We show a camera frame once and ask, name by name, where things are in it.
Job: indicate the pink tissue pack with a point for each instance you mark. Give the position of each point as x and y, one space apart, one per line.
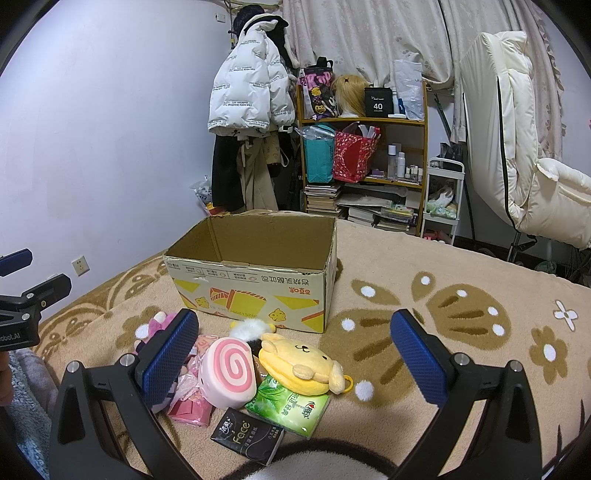
188 405

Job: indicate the floral curtain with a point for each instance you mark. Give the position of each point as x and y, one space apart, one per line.
365 37

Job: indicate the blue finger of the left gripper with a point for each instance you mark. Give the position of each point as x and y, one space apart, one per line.
15 262
36 299

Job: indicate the wooden shelf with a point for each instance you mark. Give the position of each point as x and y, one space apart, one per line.
386 156

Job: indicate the black and pink bag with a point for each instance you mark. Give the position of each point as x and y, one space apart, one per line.
316 81

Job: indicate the pink swirl roll plush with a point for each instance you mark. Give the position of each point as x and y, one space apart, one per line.
226 374

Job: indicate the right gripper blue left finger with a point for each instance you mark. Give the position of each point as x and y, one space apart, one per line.
83 444

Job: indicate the red gift bag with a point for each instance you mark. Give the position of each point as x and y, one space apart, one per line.
352 155

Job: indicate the green tissue pack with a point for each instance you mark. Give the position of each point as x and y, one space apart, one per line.
294 412

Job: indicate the wall power socket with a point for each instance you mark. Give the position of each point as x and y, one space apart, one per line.
80 265

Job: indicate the beige hanging coat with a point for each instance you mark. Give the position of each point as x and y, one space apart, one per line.
254 158

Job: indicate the open cardboard box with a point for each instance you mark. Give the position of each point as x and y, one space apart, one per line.
278 267

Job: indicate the white trolley cart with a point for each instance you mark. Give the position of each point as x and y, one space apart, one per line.
444 185

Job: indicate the cream padded chair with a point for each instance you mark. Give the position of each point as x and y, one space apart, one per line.
536 195

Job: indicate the stack of books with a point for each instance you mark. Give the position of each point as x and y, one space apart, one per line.
322 199

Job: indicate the blonde wig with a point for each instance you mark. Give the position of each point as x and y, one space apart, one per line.
349 93

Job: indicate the black Face tissue pack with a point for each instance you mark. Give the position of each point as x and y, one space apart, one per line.
248 436

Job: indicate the pink bear plush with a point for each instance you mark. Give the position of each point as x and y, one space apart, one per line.
146 331

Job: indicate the black box labelled 40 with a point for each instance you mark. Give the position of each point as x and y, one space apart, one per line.
379 102

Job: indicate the white fluffy plush keychain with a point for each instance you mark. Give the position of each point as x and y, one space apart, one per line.
250 331

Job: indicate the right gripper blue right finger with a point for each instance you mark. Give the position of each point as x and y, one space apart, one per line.
506 443

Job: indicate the person left hand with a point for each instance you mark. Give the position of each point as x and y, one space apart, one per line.
6 388

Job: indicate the teal bag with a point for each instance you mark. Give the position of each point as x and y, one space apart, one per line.
319 146

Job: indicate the white puffer jacket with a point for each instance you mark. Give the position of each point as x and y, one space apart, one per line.
250 96

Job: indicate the yellow dog plush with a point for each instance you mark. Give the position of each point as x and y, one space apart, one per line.
302 368

